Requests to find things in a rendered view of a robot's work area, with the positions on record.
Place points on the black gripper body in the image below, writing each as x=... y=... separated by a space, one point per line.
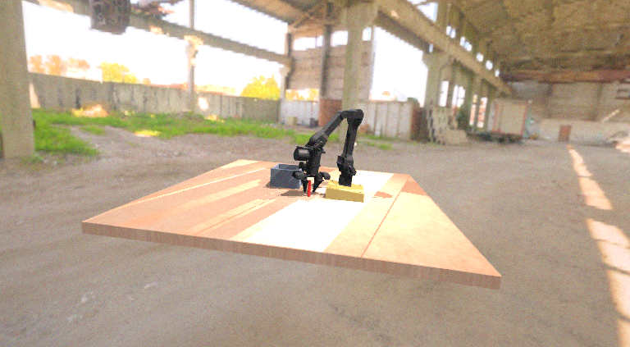
x=312 y=170

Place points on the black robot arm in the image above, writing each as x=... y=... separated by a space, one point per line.
x=313 y=149

